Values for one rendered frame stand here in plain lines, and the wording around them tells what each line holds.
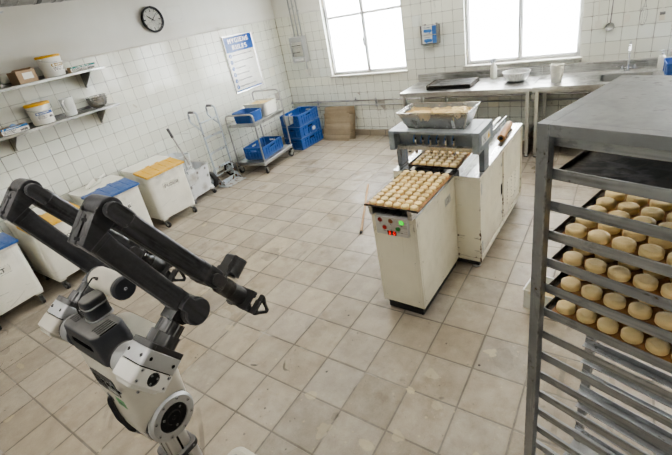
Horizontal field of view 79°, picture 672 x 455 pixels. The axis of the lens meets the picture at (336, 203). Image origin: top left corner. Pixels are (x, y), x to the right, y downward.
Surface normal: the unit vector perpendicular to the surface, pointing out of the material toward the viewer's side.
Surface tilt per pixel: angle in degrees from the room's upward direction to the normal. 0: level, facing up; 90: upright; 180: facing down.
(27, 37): 90
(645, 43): 90
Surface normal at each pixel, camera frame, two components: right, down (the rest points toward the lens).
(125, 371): -0.42, -0.54
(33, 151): 0.83, 0.11
